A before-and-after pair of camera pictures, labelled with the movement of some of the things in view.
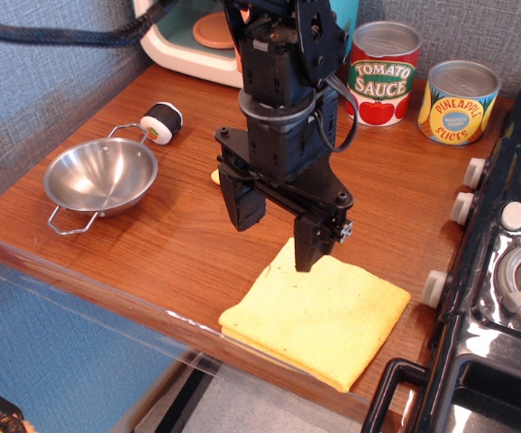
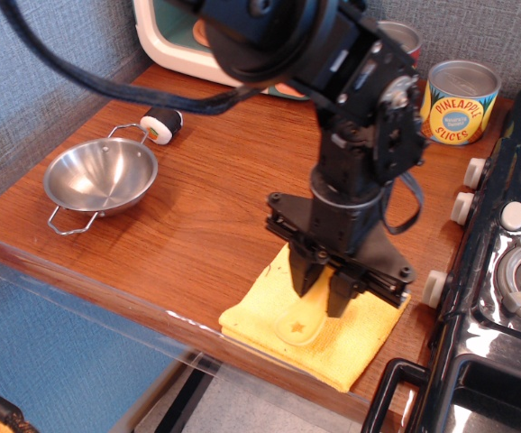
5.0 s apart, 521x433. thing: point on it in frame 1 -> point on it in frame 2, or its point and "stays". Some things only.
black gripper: (289, 165) -> (346, 230)
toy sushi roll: (162, 121) stays
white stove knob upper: (473, 172) stays
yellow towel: (331, 322) stays
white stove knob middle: (461, 207) stays
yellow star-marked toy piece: (215, 176) -> (304, 323)
